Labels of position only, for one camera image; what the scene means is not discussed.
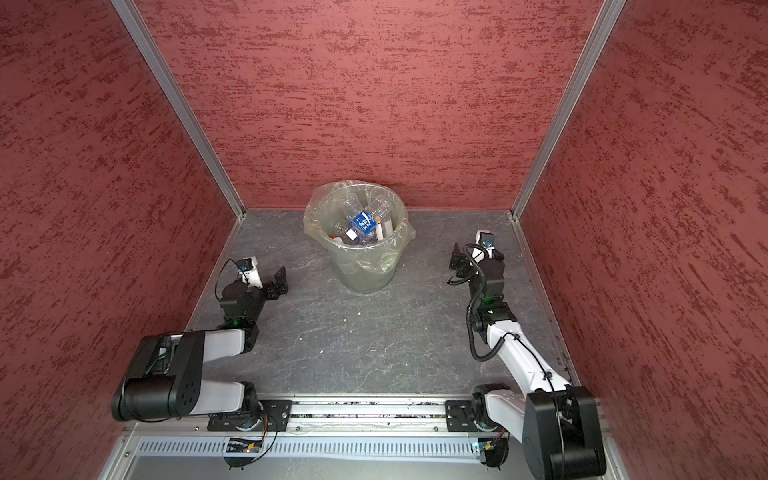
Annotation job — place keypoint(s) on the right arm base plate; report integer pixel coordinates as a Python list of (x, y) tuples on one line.
[(462, 417)]

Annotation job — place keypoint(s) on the clear plastic bin liner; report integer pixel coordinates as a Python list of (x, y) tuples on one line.
[(375, 252)]

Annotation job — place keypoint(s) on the right aluminium corner post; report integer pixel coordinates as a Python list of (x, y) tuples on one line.
[(605, 22)]

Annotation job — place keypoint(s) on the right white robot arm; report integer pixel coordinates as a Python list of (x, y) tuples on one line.
[(555, 422)]

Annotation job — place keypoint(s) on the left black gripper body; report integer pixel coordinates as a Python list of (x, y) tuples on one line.
[(259, 296)]

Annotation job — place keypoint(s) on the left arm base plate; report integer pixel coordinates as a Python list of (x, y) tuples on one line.
[(274, 415)]

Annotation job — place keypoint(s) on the aluminium corner post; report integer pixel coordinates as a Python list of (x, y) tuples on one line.
[(605, 22), (133, 21)]

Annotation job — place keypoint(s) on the small blue label bottle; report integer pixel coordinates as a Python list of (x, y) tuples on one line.
[(340, 233)]

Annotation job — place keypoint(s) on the white slotted cable duct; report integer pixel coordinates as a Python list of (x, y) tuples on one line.
[(440, 449)]

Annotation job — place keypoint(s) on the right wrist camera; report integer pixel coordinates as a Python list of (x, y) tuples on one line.
[(485, 245)]

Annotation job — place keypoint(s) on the yellow label clear bottle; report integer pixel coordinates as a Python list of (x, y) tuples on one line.
[(386, 228)]

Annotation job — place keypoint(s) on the green plastic waste bin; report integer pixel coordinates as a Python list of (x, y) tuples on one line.
[(360, 264)]

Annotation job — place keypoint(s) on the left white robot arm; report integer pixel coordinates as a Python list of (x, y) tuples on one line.
[(165, 377)]

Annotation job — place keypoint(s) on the left aluminium corner post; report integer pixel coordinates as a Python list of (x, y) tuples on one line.
[(133, 21)]

